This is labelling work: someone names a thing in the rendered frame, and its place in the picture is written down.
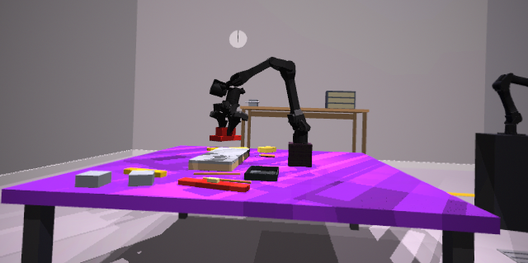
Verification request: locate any red flat bar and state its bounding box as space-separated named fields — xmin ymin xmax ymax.
xmin=178 ymin=177 xmax=250 ymax=193

